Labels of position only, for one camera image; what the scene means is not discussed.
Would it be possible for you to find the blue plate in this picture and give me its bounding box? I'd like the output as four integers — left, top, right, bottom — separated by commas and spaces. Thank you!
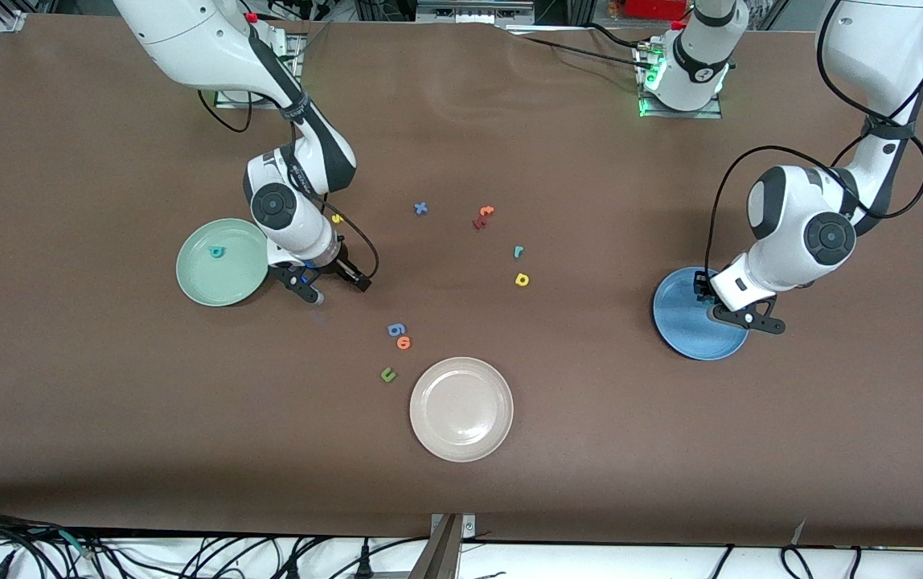
653, 267, 751, 361

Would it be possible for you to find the green plate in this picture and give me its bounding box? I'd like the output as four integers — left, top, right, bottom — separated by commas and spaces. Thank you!
176, 218, 272, 307

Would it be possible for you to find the beige plate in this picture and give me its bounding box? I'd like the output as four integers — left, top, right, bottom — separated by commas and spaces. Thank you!
409, 357, 515, 463

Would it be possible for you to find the brown table cover sheet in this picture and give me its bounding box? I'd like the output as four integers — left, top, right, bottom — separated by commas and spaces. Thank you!
0, 14, 923, 549

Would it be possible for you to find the red box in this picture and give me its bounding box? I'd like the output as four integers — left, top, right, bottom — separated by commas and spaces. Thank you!
626, 0, 689, 21

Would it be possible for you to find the grey equipment box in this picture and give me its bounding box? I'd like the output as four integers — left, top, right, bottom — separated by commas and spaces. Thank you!
416, 0, 536, 23

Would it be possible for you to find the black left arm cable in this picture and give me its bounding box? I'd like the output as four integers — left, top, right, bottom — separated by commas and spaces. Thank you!
705, 0, 923, 278

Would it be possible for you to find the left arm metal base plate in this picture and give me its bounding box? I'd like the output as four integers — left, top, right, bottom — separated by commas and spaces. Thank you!
638, 44, 724, 120

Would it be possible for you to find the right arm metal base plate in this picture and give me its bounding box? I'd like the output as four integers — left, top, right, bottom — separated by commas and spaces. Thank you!
215, 34, 306, 110

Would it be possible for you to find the long black base cable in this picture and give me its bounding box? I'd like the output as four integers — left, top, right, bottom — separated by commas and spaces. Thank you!
506, 28, 655, 72

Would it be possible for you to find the short black base cable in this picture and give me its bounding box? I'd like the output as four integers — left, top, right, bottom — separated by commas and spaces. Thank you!
586, 22, 643, 49

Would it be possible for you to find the small metal bracket plate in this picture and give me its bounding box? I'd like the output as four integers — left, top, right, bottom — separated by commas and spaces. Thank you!
429, 513, 477, 540

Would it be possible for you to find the looped black floor cable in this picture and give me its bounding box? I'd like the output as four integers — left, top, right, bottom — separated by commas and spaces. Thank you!
780, 544, 814, 579

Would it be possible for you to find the aluminium profile post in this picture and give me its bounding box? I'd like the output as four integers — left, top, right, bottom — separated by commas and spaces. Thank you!
407, 513, 464, 579

